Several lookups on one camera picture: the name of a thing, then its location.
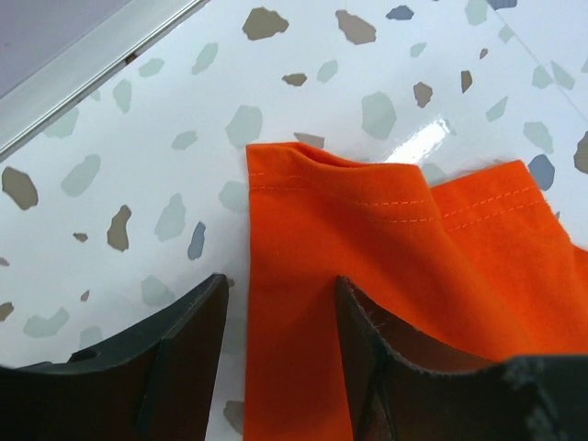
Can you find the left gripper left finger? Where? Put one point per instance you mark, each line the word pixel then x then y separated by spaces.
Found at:
pixel 152 381

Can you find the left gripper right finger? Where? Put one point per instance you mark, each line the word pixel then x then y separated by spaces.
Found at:
pixel 402 384

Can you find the orange t shirt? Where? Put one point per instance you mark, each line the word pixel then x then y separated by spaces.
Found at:
pixel 480 263

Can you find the aluminium table edge rail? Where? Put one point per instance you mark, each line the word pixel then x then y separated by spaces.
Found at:
pixel 56 53

